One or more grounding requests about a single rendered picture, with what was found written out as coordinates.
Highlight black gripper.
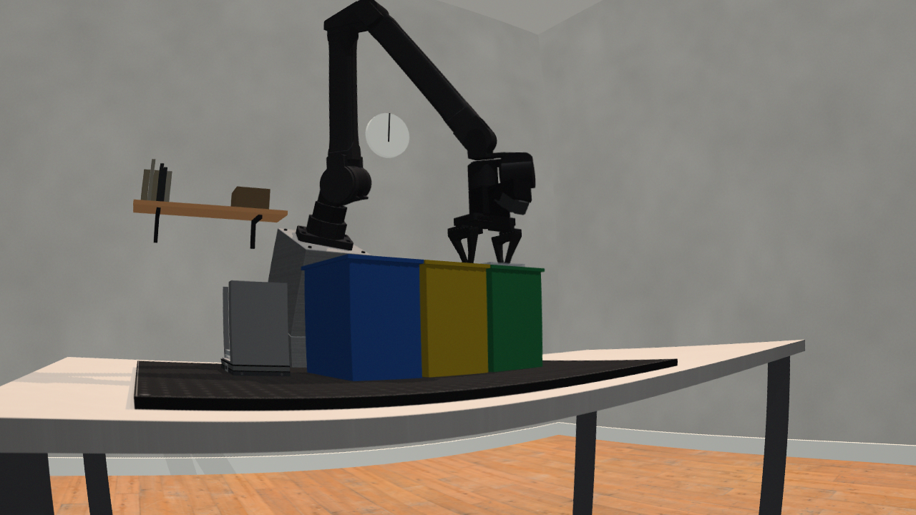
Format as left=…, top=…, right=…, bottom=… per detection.
left=448, top=187, right=522, bottom=263

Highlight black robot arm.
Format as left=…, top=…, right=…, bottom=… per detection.
left=296, top=0, right=535, bottom=250

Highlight green open bin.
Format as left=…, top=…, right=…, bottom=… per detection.
left=486, top=265, right=545, bottom=372

